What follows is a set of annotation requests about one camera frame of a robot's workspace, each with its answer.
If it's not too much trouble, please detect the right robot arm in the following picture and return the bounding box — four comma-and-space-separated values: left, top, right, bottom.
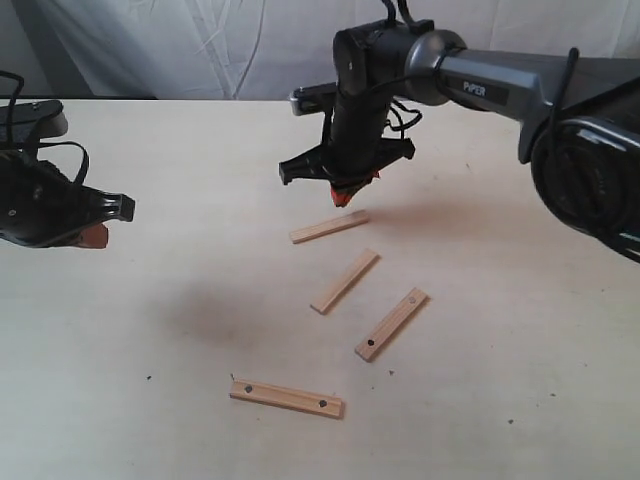
279, 20, 639, 261

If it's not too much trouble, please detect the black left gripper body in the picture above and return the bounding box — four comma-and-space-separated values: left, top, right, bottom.
1, 151, 135, 248

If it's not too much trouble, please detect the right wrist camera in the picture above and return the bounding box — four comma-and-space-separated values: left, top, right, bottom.
289, 83, 337, 116

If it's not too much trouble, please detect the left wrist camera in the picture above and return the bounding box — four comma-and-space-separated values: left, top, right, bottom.
1, 100, 68, 145

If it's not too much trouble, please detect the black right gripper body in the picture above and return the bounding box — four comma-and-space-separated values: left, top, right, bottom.
279, 86, 415, 192

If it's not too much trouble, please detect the white backdrop cloth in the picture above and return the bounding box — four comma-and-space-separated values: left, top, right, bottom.
1, 1, 639, 100

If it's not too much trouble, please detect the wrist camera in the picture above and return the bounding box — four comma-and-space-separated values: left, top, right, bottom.
289, 83, 337, 116
1, 100, 68, 145

